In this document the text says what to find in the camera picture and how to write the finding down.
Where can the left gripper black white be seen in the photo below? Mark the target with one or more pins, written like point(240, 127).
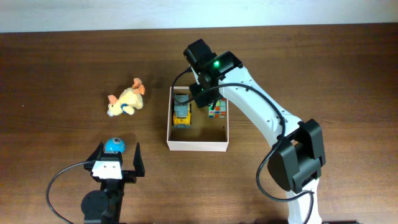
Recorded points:
point(130, 176)

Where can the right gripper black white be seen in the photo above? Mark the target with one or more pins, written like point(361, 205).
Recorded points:
point(199, 98)

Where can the yellow grey toy truck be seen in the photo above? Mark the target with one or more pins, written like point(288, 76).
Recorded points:
point(182, 114)

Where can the multicolour puzzle cube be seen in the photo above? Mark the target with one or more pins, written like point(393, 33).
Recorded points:
point(218, 109)

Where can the yellow plush dog toy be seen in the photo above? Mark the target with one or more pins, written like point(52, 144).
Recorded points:
point(128, 101)

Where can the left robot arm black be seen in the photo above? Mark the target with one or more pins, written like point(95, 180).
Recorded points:
point(104, 205)

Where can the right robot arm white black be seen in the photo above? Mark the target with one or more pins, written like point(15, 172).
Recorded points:
point(291, 171)

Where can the blue ball toy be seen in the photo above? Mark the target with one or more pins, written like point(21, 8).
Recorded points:
point(114, 145)

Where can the open cardboard box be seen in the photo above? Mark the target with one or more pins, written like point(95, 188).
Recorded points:
point(204, 134)

